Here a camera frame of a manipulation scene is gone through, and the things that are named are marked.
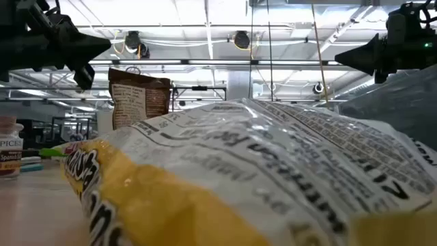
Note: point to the white column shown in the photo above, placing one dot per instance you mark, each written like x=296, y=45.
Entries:
x=239, y=85

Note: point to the teal silicone spatula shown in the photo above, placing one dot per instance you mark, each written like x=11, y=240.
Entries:
x=32, y=167

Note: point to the brown snack bag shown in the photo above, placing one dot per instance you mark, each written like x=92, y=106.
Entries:
x=140, y=102

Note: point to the black metal workstation frame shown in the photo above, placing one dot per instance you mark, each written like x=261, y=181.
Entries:
x=199, y=87

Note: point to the white lid spice jar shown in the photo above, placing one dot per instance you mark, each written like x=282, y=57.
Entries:
x=10, y=150

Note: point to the long ceiling light bar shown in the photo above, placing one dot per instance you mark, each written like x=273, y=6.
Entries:
x=153, y=62

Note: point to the lime shrimp ramen packet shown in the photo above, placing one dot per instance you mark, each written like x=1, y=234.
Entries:
x=51, y=152

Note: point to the yellow white ramen packet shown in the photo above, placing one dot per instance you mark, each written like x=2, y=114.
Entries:
x=239, y=164

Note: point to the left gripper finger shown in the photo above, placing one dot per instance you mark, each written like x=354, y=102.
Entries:
x=88, y=46
x=84, y=77

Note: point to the brown plastic tray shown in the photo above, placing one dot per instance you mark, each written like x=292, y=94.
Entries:
x=403, y=109

